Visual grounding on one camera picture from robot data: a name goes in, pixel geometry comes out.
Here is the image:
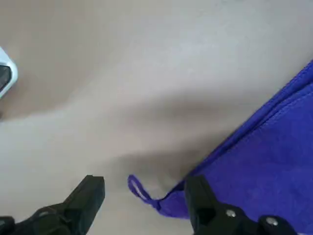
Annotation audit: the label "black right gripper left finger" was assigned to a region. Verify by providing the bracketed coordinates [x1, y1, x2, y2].
[0, 175, 105, 235]

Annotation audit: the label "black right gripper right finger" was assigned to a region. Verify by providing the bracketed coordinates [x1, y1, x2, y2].
[184, 174, 298, 235]

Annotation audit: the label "purple towel with loop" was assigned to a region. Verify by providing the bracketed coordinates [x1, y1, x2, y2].
[127, 60, 313, 235]

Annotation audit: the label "white drawer box orange handles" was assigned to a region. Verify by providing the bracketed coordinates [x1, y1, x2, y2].
[0, 46, 19, 100]

